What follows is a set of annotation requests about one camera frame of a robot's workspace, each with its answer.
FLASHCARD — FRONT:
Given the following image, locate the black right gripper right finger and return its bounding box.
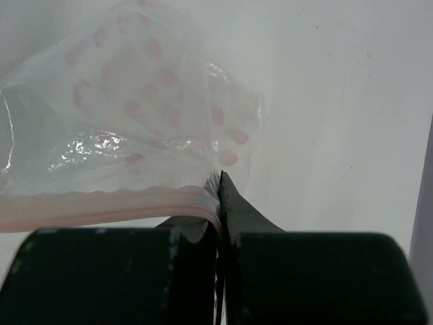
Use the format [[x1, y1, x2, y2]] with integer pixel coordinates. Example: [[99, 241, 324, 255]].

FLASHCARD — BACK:
[[219, 173, 428, 324]]

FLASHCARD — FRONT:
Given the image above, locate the clear pink zip top bag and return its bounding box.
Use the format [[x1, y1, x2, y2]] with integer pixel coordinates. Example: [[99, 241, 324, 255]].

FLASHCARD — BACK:
[[1, 1, 266, 232]]

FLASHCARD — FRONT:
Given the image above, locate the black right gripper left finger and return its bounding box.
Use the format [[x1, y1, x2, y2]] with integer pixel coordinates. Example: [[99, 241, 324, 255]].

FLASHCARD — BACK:
[[1, 216, 220, 324]]

